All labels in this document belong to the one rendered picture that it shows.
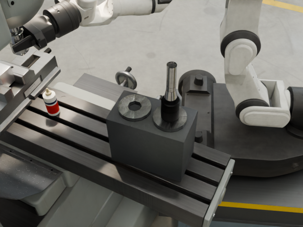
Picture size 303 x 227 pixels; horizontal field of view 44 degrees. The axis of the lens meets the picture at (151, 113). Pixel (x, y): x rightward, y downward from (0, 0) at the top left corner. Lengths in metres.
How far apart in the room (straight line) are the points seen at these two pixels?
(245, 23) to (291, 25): 2.11
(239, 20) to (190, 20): 2.01
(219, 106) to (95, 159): 0.83
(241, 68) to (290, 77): 1.53
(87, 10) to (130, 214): 1.07
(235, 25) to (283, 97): 0.44
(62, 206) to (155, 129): 0.53
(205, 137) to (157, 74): 1.25
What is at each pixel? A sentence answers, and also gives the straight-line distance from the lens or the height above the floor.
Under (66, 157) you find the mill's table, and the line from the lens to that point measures 1.18.
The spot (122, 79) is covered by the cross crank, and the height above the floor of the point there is 0.64.
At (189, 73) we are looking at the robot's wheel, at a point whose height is 0.59.
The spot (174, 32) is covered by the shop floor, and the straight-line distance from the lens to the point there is 3.20.
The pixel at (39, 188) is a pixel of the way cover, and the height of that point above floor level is 0.89.
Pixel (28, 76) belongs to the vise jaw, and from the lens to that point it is 1.32.
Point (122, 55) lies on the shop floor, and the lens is 2.98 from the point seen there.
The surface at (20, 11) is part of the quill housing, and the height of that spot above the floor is 1.38.
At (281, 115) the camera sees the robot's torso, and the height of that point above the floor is 0.72.
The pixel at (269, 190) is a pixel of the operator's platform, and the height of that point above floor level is 0.40.
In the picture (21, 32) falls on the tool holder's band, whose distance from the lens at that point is 1.09.
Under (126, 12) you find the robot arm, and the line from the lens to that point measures 1.21.
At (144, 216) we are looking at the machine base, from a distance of 1.92.
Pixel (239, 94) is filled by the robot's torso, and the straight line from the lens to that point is 1.59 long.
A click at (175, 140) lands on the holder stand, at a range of 0.95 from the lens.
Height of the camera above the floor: 1.87
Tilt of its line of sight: 48 degrees down
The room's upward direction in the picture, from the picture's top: 1 degrees counter-clockwise
